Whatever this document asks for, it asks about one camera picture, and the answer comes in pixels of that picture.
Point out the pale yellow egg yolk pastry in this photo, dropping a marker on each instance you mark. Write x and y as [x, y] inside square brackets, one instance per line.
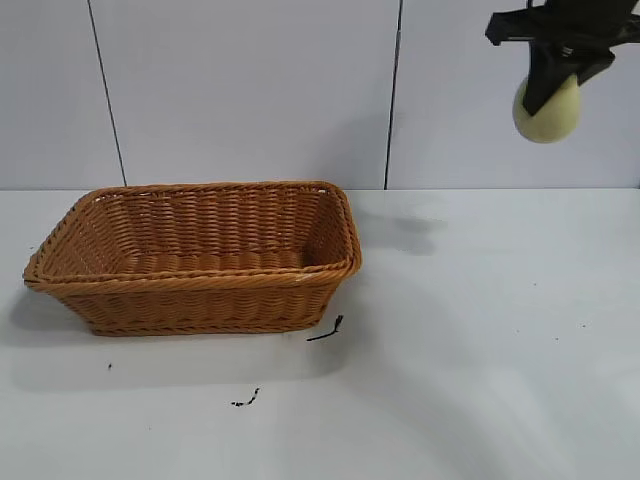
[550, 122]

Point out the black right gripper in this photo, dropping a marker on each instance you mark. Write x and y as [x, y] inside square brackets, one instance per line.
[575, 25]

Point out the brown woven wicker basket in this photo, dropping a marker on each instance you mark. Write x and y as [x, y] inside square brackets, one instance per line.
[200, 295]

